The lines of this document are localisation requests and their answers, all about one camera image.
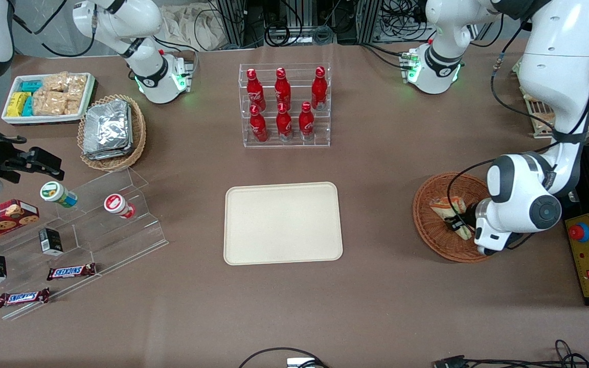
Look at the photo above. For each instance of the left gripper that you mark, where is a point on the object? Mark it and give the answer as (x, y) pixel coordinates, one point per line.
(467, 219)

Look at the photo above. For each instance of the triangle sandwich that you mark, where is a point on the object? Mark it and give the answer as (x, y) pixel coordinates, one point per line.
(440, 207)

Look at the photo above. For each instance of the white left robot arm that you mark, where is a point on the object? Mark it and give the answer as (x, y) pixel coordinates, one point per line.
(560, 76)

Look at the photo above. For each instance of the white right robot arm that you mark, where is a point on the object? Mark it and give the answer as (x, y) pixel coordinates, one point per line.
(136, 25)

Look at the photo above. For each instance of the brown wicker basket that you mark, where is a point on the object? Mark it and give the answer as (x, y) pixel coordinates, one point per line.
(427, 230)

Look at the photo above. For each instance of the white snack tray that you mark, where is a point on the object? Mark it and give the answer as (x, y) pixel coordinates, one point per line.
(10, 88)

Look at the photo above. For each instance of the light wicker basket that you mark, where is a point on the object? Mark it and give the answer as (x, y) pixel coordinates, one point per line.
(138, 138)

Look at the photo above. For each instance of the beige plastic tray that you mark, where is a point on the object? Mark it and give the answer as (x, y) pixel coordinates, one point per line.
(282, 223)

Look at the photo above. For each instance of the green lid yoghurt cup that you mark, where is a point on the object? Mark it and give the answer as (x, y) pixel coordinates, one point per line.
(54, 192)

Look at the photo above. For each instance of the teal snack pack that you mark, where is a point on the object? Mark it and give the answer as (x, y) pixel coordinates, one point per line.
(28, 107)
(31, 86)

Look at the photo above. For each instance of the yellow snack pack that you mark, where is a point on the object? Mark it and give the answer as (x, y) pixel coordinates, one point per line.
(17, 104)

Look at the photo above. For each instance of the rice cracker pack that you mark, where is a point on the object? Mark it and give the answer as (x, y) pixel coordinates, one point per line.
(54, 83)
(76, 86)
(72, 106)
(49, 103)

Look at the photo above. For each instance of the small black box with barcode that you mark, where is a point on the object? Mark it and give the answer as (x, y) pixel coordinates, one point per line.
(50, 242)

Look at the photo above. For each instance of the silver foil pack stack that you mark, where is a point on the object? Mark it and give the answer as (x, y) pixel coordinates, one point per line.
(106, 130)

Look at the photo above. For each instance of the red lid yoghurt cup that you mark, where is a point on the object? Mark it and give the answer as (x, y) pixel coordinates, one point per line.
(115, 204)

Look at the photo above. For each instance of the Snickers bar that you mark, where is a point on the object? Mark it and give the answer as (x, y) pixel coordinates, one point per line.
(71, 271)
(22, 298)

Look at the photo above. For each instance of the clear acrylic stepped shelf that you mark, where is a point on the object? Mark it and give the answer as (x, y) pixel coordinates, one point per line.
(115, 240)

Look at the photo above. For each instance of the clear acrylic bottle rack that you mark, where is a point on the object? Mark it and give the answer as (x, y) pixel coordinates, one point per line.
(320, 128)

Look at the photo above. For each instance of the red cola bottle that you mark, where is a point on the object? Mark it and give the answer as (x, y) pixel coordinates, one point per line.
(255, 92)
(284, 124)
(306, 122)
(282, 89)
(319, 88)
(259, 127)

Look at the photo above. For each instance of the beige cloth bag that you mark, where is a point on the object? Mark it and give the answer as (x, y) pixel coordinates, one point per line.
(192, 28)

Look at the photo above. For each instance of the small white device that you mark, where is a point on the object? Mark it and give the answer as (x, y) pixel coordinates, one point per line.
(299, 363)

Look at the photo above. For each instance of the aluminium frame post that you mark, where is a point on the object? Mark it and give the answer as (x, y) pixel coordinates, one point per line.
(233, 20)
(368, 20)

